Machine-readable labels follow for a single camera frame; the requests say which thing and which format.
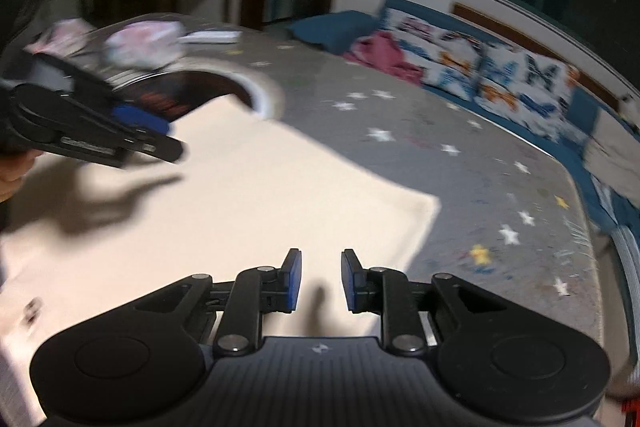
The white pink tissue packet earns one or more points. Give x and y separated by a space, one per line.
145 44

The crumpled pink white wrapper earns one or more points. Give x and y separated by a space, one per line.
65 36

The cream garment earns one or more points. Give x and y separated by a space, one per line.
250 197

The person's left hand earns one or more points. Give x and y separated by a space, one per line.
12 172

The black round induction cooktop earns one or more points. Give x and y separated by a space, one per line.
165 89

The grey star tablecloth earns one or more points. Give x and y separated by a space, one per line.
450 187

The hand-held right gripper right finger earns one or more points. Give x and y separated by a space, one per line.
349 282

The white power strip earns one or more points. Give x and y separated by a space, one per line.
210 38

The pink cloth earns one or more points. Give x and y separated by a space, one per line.
385 54

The plain grey cushion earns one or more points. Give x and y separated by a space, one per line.
615 147

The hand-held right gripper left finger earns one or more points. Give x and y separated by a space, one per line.
294 279

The blue sofa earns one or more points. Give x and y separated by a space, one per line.
330 29

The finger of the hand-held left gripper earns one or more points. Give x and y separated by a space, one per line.
142 121
90 127

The butterfly print cushion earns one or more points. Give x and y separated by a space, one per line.
530 92
430 52

